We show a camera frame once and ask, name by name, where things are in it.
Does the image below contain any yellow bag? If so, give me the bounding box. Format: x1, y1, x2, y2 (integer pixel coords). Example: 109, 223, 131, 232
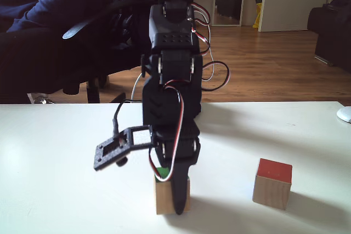
252, 0, 265, 29

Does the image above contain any white rounded object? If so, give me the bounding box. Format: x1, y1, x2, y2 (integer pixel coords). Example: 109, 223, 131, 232
336, 105, 351, 124

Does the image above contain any black sofa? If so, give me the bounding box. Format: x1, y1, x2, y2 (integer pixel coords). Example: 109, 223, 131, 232
307, 0, 351, 67

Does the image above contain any person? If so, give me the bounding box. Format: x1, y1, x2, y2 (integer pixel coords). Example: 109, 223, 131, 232
0, 0, 145, 105

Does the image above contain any black camera cable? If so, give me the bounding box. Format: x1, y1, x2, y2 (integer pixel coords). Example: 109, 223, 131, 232
112, 99, 144, 139

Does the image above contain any wooden cube with red face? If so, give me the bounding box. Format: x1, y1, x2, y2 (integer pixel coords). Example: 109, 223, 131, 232
252, 158, 293, 210

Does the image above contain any red white black servo cable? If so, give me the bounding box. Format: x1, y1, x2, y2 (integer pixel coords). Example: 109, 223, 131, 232
149, 79, 185, 182
190, 2, 212, 55
201, 60, 231, 93

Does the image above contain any wooden cube with green face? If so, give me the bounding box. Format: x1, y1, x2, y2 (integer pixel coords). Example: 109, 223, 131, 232
155, 165, 191, 215

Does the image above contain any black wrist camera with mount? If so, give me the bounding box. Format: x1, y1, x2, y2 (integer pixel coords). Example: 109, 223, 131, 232
94, 125, 154, 173

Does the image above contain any black office chair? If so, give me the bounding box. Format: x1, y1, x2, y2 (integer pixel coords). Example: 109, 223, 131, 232
61, 0, 194, 105

